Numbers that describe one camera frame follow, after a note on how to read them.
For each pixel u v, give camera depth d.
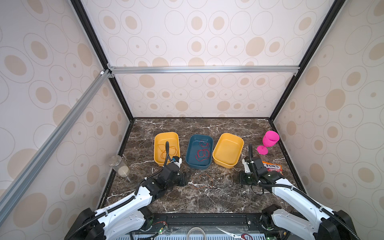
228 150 1.02
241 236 0.70
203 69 0.90
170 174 0.60
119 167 0.90
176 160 0.73
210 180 0.87
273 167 0.91
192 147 1.02
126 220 0.56
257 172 0.64
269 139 0.87
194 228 0.71
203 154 1.00
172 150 1.00
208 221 0.75
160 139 1.05
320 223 0.41
